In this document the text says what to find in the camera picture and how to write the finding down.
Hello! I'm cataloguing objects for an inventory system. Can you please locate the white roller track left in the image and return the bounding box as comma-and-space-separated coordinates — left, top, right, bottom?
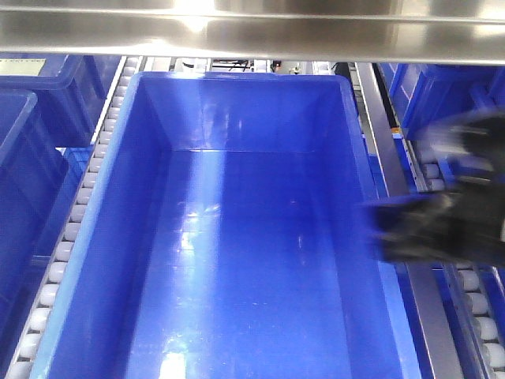
5, 56, 149, 378

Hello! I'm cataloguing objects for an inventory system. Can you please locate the blue bin right side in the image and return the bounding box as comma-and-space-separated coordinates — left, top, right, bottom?
380, 63, 504, 141

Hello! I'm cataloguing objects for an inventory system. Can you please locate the large blue bin centre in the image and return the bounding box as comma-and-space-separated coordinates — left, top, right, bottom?
31, 72, 421, 378

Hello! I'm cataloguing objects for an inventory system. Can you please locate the white roller track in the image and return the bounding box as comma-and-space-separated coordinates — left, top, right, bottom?
5, 56, 149, 378
413, 145, 505, 379

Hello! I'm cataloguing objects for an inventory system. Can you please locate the steel shelf beam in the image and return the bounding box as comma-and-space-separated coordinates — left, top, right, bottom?
1, 1, 504, 65

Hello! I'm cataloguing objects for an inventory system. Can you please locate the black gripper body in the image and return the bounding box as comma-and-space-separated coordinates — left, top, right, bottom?
362, 109, 504, 267

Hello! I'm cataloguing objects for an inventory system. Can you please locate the blue bin left side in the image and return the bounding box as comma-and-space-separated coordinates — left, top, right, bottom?
1, 89, 67, 361

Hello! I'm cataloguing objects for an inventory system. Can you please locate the white roller track right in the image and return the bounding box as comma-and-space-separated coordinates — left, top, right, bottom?
413, 145, 505, 379

